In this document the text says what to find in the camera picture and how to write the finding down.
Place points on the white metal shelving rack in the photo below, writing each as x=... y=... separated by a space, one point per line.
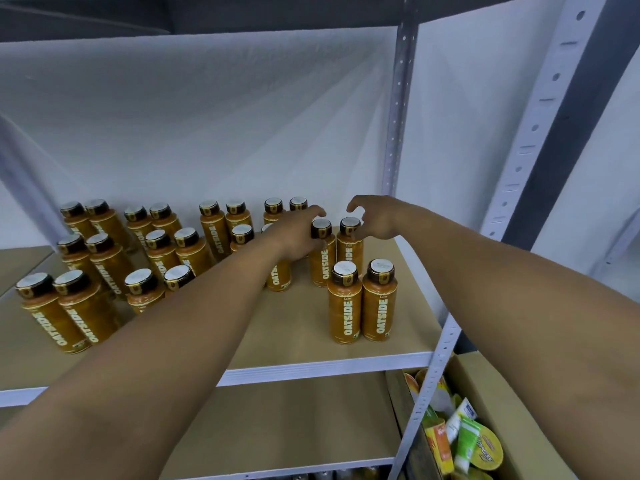
x=300 y=335

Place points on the person's right forearm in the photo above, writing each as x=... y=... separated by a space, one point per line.
x=540 y=315

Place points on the person's left hand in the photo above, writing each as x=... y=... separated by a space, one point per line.
x=295 y=235

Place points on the person's right hand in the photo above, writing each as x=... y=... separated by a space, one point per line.
x=385 y=217

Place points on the orange bottle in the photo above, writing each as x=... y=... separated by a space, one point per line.
x=322 y=260
x=350 y=253

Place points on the person's left forearm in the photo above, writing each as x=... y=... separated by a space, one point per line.
x=130 y=375

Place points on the orange snack packet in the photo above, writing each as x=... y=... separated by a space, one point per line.
x=440 y=450

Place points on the plain brown carton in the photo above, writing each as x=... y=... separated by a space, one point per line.
x=520 y=425

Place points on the group of orange Oatside bottles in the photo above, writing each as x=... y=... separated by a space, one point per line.
x=345 y=315

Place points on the green yellow snack packet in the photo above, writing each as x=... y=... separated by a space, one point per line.
x=478 y=445

